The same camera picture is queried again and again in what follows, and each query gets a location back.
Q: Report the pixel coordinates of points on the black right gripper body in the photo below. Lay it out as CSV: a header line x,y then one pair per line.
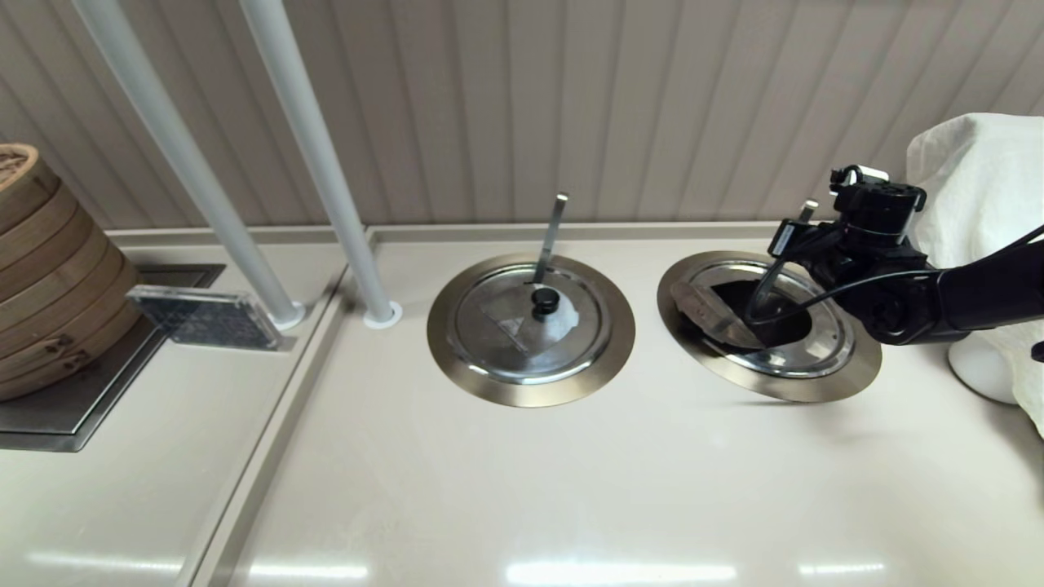
x,y
832,257

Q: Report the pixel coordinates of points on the steel lid with black knob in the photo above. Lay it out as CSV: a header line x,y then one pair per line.
x,y
497,326
824,350

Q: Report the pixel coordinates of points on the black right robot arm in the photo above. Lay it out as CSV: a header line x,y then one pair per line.
x,y
987,297

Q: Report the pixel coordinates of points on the white cloth cover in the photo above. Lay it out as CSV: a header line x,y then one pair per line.
x,y
987,204

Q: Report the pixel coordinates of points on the white round appliance foot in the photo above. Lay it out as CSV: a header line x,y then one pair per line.
x,y
979,371

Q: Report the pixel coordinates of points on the white metal pole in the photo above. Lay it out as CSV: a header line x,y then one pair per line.
x,y
313,139
175,139

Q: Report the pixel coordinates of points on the clear acrylic sign block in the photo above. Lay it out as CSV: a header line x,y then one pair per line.
x,y
210,319

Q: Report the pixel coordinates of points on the recessed steel steamer tray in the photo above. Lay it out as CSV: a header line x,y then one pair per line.
x,y
81,399

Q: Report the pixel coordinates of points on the stacked bamboo steamer baskets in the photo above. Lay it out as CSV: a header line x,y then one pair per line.
x,y
57,285

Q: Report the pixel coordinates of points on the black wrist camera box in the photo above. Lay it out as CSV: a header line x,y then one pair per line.
x,y
787,239

